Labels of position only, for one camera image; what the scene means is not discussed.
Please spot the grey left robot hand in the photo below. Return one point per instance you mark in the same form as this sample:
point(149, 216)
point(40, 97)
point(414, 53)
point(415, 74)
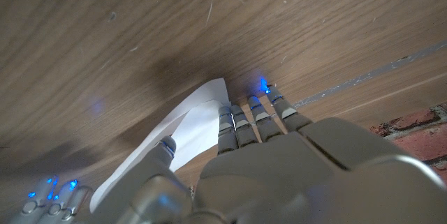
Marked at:
point(279, 175)

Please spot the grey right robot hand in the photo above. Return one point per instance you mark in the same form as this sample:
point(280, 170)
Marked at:
point(52, 204)

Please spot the white cloth strip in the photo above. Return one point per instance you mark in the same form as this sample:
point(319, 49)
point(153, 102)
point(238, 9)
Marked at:
point(199, 130)

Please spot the red brick printed backdrop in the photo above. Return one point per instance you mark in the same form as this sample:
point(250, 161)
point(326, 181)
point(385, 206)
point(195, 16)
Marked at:
point(419, 140)

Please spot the grey tape outline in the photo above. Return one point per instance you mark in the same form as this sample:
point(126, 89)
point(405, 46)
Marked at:
point(384, 69)

